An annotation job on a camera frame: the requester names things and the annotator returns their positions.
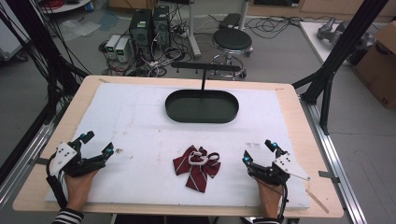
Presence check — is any grey tape strip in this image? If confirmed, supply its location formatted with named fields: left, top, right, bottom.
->
left=318, top=170, right=341, bottom=185

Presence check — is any black metal frame stand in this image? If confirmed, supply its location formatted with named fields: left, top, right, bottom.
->
left=0, top=0, right=92, bottom=185
left=291, top=0, right=390, bottom=135

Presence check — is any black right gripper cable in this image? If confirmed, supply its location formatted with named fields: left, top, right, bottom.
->
left=277, top=182, right=290, bottom=222

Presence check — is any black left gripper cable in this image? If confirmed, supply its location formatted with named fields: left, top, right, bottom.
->
left=45, top=160, right=69, bottom=210

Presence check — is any thin wooden stick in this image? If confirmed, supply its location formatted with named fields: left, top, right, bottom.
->
left=305, top=189, right=330, bottom=215

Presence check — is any white low platform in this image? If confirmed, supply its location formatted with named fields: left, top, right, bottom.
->
left=299, top=20, right=379, bottom=67

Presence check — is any black flat device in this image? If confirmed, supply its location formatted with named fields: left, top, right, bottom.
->
left=219, top=12, right=243, bottom=30

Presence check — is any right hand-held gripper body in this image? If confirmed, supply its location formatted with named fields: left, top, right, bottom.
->
left=248, top=151, right=312, bottom=187

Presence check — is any grey machine part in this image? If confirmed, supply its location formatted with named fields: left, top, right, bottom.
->
left=317, top=16, right=375, bottom=51

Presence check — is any brown cardboard box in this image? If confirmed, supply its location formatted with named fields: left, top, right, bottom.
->
left=352, top=21, right=396, bottom=109

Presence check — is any white foam mat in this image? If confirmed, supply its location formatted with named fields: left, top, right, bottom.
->
left=44, top=81, right=311, bottom=210

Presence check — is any clear plastic sheet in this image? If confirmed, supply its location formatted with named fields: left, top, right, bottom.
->
left=58, top=18, right=103, bottom=43

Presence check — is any round white table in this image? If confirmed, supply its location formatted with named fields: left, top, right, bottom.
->
left=39, top=0, right=92, bottom=15

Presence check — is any person's right hand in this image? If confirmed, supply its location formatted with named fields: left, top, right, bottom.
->
left=256, top=179, right=284, bottom=219

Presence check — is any person's left hand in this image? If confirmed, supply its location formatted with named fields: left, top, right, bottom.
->
left=64, top=169, right=99, bottom=213

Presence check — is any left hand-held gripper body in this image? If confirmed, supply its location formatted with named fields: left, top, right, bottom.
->
left=49, top=141, right=106, bottom=178

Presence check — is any white table leg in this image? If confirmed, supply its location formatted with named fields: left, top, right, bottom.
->
left=238, top=0, right=251, bottom=32
left=186, top=0, right=203, bottom=61

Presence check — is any white power supply box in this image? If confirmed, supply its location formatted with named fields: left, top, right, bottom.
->
left=115, top=37, right=132, bottom=63
left=105, top=34, right=121, bottom=59

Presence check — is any black rack with oval tray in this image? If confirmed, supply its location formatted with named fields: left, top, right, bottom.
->
left=164, top=61, right=243, bottom=124

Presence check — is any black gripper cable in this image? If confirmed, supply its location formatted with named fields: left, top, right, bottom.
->
left=45, top=160, right=69, bottom=210
left=277, top=182, right=290, bottom=222

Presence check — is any aluminium rail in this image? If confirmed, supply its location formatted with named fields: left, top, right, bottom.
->
left=0, top=120, right=64, bottom=210
left=299, top=95, right=369, bottom=224

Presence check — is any black round stool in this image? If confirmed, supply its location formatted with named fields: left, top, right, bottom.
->
left=209, top=27, right=255, bottom=79

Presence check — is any black computer tower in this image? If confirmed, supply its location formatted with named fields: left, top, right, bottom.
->
left=128, top=8, right=154, bottom=61
left=151, top=5, right=172, bottom=51

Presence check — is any dark red striped bow tie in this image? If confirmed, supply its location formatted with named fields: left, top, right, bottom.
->
left=172, top=145, right=222, bottom=194

